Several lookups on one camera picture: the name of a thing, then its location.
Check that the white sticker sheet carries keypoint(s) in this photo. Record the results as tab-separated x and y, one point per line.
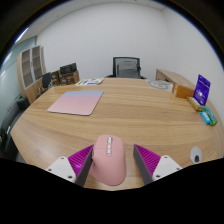
89	81

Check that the orange box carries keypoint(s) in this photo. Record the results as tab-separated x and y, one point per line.
182	91

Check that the wooden side cabinet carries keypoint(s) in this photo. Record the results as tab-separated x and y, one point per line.
170	76

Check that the ceiling light panel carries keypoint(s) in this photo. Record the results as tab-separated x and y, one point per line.
20	35

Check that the black leather sofa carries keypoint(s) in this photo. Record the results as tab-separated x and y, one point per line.
10	116

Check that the small beige box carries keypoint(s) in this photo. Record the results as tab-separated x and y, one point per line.
194	103

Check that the purple standing card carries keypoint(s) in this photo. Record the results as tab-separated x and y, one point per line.
202	90

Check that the blue pack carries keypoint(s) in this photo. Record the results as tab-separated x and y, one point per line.
205	118

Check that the grey bag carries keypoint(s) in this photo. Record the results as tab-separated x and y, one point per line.
128	70

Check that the pink blue gradient mouse pad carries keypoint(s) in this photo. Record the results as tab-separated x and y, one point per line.
76	102

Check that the black visitor chair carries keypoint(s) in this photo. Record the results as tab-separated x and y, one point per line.
46	80

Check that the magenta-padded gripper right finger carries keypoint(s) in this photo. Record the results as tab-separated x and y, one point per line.
166	165

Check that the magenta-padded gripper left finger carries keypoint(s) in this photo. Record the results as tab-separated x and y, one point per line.
60	166

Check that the black open box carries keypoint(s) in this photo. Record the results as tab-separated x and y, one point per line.
68	68

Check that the large brown cardboard box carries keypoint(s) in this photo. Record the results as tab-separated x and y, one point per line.
70	79

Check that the green pack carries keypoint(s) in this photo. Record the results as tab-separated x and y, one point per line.
211	116

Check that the small brown cardboard box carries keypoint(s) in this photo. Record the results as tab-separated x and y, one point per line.
55	78

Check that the round white disc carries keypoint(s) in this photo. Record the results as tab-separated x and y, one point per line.
160	85

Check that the wooden glass-door cabinet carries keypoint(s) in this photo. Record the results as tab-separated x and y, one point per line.
30	66

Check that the small white round sticker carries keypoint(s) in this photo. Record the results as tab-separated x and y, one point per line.
196	153

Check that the pink computer mouse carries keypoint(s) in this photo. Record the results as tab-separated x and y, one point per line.
108	165

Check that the black mesh office chair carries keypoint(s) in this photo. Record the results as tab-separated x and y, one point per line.
115	63

